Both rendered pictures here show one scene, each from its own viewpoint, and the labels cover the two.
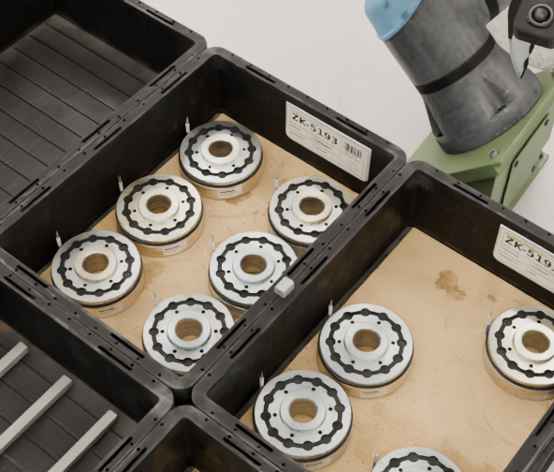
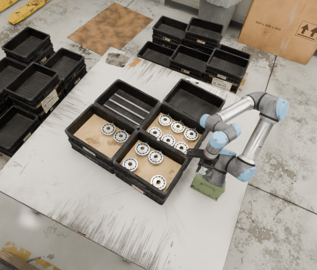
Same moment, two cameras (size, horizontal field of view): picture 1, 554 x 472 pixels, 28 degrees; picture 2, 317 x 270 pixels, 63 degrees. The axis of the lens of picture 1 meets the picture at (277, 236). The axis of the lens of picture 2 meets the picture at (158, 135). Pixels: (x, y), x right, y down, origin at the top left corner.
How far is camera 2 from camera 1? 1.14 m
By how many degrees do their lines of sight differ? 42
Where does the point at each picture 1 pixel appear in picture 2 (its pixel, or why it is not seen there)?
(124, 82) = not seen: hidden behind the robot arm
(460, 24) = (220, 163)
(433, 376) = (152, 169)
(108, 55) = not seen: hidden behind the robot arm
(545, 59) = (302, 247)
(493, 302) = (168, 179)
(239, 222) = (179, 140)
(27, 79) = (204, 107)
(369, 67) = not seen: hidden behind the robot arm
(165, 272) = (167, 130)
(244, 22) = (239, 144)
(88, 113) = (198, 116)
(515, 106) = (209, 179)
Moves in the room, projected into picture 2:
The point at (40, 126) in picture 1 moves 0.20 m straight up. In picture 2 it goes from (194, 110) to (199, 93)
